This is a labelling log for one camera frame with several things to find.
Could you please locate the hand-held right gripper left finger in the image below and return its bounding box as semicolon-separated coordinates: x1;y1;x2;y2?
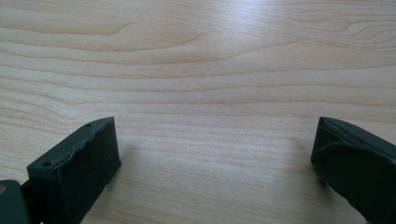
20;116;122;224

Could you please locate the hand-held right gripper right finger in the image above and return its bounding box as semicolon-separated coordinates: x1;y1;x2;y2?
310;116;396;224

